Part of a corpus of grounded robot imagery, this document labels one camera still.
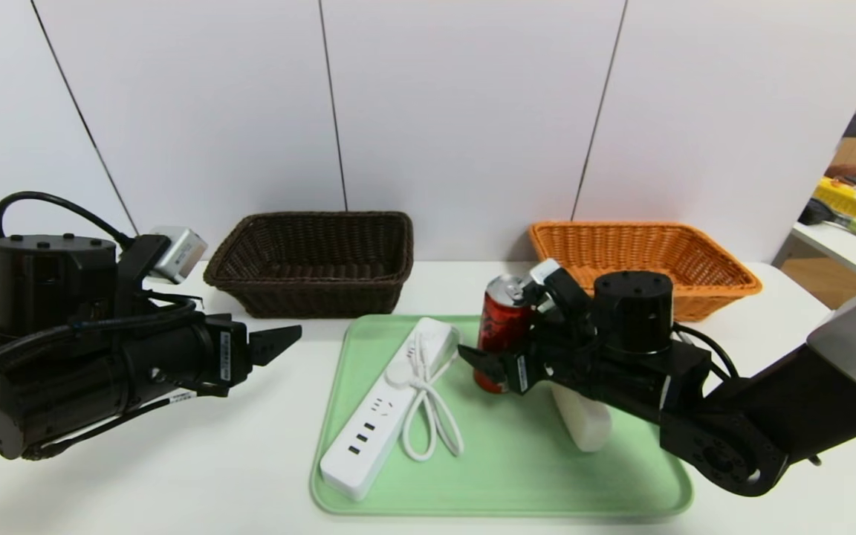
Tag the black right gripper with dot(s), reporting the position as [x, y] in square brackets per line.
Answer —
[521, 373]

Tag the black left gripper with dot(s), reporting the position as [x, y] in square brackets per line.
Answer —
[228, 354]

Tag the red drink can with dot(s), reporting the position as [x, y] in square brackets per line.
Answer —
[502, 319]

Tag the white soap bar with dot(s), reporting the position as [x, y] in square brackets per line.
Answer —
[588, 431]

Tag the white power strip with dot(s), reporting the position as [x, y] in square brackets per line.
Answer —
[357, 446]

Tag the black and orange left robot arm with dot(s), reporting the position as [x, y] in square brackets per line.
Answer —
[64, 386]

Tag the black and silver right robot arm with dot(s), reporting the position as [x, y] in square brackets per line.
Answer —
[733, 438]

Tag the dark brown wicker basket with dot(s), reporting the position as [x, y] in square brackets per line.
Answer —
[309, 293]

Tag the orange wicker basket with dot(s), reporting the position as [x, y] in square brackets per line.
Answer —
[695, 260]

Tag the light green plastic tray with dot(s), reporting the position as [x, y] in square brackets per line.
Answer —
[510, 461]

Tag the white side table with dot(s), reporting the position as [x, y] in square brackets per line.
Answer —
[844, 253]

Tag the dark brown background item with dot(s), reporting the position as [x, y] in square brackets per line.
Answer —
[851, 173]

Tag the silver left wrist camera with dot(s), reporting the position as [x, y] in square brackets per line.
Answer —
[179, 253]

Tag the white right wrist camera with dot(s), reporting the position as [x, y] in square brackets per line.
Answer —
[547, 271]

